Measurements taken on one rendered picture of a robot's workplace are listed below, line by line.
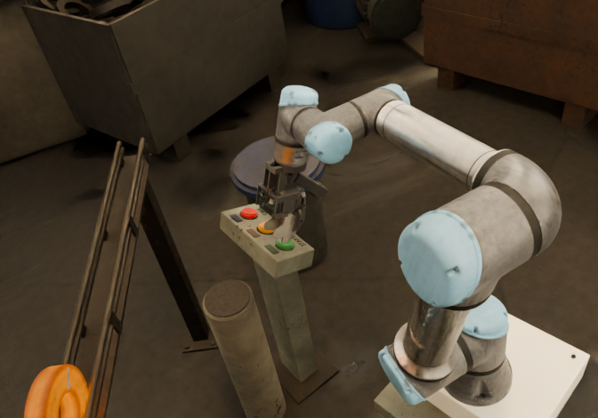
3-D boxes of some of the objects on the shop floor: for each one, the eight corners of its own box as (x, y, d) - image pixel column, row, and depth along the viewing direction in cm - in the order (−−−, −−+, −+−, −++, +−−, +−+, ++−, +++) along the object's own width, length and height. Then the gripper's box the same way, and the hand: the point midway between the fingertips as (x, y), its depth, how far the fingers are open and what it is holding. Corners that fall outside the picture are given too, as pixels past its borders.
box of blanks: (165, 175, 256) (105, 18, 206) (65, 132, 299) (-5, -5, 250) (294, 76, 313) (272, -67, 264) (195, 52, 357) (159, -74, 307)
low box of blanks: (665, 67, 268) (712, -77, 226) (602, 138, 232) (643, -15, 190) (492, 29, 323) (504, -91, 281) (420, 83, 288) (421, -45, 246)
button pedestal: (303, 411, 157) (267, 269, 118) (257, 357, 173) (211, 217, 133) (344, 376, 164) (322, 231, 124) (296, 328, 179) (262, 186, 140)
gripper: (258, 155, 113) (248, 239, 123) (284, 172, 107) (271, 261, 117) (290, 148, 119) (278, 230, 128) (316, 165, 113) (302, 250, 122)
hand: (286, 237), depth 124 cm, fingers closed
